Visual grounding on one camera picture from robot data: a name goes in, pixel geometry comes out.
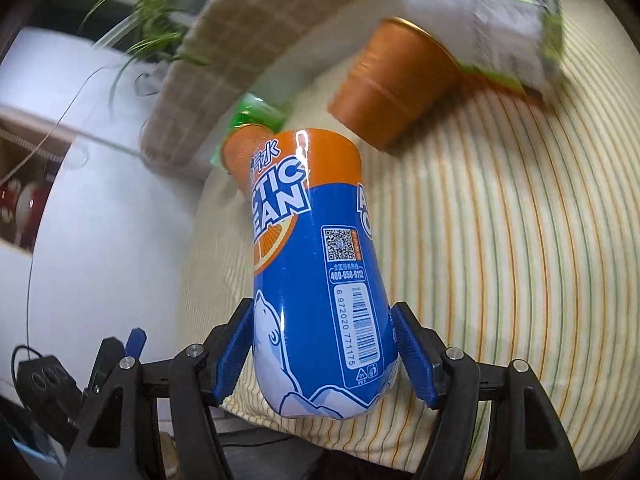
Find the beige plaid cushion backrest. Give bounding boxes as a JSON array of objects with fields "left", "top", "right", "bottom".
[{"left": 139, "top": 0, "right": 432, "bottom": 168}]

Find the green tea bottle white cap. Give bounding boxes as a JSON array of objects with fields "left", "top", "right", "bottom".
[{"left": 401, "top": 0, "right": 563, "bottom": 100}]

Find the blue orange Arctic Ocean cup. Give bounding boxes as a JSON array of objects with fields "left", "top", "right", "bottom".
[{"left": 250, "top": 129, "right": 398, "bottom": 419}]

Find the orange paper cup near white-capped bottle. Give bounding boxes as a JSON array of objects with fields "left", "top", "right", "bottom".
[{"left": 328, "top": 18, "right": 462, "bottom": 151}]

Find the spider plant in pot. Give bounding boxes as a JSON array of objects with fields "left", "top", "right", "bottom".
[{"left": 81, "top": 0, "right": 237, "bottom": 106}]

